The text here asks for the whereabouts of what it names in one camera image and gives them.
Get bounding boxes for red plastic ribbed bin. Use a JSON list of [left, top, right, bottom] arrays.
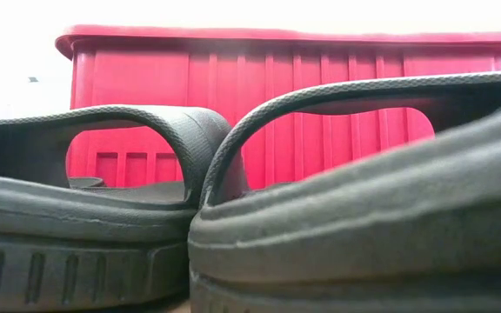
[[54, 24, 501, 191]]

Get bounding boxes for black rubber slide sandal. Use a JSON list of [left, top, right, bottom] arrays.
[[0, 103, 234, 313], [188, 71, 501, 313]]

